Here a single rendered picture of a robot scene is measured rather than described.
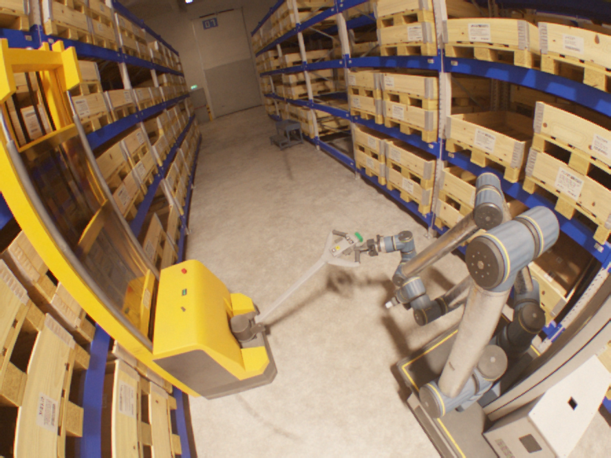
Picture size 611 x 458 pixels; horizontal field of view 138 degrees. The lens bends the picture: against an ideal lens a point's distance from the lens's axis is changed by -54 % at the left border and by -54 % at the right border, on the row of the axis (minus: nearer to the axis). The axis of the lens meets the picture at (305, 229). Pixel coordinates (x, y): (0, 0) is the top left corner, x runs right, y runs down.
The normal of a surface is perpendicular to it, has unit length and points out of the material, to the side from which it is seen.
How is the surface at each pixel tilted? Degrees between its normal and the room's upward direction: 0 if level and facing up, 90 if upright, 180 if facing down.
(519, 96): 90
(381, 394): 0
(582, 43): 90
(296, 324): 0
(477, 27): 90
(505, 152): 90
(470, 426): 0
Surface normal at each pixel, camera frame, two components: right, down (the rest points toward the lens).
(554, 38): -0.93, 0.32
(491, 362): -0.16, -0.79
